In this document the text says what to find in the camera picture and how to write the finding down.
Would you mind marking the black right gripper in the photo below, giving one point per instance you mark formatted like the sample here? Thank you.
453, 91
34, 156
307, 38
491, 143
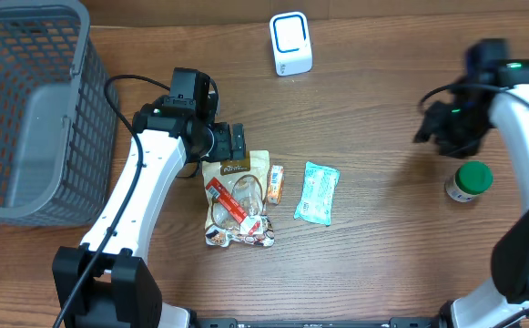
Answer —
463, 143

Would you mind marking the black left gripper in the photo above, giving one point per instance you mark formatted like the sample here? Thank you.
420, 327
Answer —
231, 143

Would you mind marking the brown snack pouch red label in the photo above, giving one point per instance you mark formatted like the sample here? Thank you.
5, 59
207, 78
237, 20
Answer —
236, 193

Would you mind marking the small orange box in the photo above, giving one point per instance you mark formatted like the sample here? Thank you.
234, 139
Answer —
276, 183

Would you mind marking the green lid white jar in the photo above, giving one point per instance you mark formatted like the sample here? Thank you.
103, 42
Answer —
469, 181

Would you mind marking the light green wipes packet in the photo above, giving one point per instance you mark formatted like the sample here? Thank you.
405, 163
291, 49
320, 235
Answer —
319, 183

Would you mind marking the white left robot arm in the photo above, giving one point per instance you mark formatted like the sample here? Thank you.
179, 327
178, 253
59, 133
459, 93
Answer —
105, 281

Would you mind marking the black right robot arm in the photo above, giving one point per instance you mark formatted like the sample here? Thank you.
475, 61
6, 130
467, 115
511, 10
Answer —
492, 93

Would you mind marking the white barcode scanner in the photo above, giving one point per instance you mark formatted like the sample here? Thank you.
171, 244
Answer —
291, 45

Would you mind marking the grey plastic mesh basket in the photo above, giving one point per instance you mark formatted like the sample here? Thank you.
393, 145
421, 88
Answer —
57, 127

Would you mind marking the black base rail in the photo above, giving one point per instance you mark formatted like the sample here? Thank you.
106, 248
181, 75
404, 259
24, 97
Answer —
394, 322

